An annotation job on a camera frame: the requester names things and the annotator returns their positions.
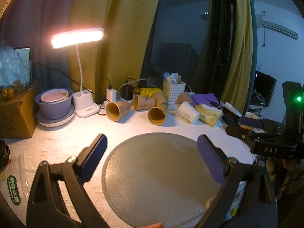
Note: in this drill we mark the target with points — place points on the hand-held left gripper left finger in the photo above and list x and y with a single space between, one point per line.
95 156

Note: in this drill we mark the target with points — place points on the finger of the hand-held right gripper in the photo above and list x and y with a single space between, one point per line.
239 131
251 123

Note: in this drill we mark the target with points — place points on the grey curtain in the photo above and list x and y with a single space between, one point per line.
42 9

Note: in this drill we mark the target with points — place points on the tablet screen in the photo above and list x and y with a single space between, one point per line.
23 53

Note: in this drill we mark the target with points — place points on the black round object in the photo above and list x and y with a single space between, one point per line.
3 153

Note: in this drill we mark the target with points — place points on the white textured table cover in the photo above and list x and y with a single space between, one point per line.
71 135

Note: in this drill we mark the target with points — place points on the brown bottle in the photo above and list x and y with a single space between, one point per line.
178 78

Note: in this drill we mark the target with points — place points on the yellow curtain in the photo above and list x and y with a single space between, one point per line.
242 40
114 16

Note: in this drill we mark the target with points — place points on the white paper cup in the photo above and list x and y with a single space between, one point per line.
187 111

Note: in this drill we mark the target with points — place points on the yellow cloth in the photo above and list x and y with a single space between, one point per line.
148 91

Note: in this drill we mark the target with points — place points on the white bottle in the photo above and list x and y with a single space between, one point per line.
169 76

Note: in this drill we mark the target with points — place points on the clear bag with green label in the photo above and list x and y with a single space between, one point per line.
14 190

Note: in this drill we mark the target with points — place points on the round grey mat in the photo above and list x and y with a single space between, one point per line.
154 171

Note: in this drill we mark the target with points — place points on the white charger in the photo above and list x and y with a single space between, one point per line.
111 95

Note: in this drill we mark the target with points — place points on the white plate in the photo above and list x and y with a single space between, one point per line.
68 116

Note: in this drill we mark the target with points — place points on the white air conditioner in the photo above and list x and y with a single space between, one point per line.
277 27

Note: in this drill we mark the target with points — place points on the black laptop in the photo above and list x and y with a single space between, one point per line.
262 87

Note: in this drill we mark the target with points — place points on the clear plastic bag of fruit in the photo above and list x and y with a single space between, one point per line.
11 76

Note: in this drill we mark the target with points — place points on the white yellow packet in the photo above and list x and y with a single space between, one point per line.
237 199

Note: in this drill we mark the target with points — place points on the black pouch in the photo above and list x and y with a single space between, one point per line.
231 119

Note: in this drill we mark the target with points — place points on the white desk lamp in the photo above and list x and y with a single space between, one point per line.
85 36

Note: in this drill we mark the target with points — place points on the brown paper cup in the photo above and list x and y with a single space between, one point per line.
122 108
146 102
159 96
158 114
185 97

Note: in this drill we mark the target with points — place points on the white bowl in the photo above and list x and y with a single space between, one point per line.
53 96

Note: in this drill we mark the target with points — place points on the white plastic basket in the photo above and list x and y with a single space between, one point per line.
174 91

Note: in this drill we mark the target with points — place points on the purple bowl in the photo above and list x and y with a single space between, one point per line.
54 109

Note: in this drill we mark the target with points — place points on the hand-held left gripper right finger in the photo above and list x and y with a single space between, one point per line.
211 161

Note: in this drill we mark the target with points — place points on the purple cloth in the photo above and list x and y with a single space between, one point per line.
204 97

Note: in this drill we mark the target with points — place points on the white tube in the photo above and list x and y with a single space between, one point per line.
230 108

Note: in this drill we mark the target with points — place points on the yellow tissue packet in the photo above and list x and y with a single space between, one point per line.
210 114

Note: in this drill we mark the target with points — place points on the white power strip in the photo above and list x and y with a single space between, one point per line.
102 105

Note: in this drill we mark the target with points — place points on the cardboard box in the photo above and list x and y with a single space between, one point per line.
16 116

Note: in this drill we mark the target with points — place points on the black power adapter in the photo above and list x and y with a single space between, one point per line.
127 92

